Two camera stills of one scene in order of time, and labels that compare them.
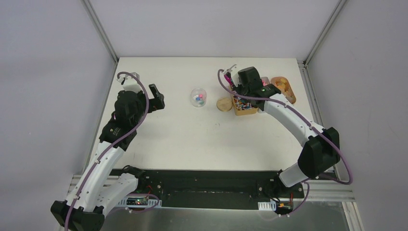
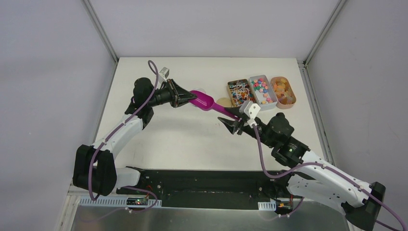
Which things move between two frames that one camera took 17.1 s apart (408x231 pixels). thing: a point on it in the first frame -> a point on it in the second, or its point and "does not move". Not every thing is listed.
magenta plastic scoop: x=229 y=79 -> x=204 y=102
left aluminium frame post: x=100 y=29 does not move
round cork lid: x=224 y=104 does not move
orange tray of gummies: x=283 y=84 does not move
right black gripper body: x=241 y=90 -> x=247 y=129
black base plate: x=215 y=189 does not move
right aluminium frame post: x=324 y=32 does not move
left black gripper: x=155 y=98 -> x=172 y=94
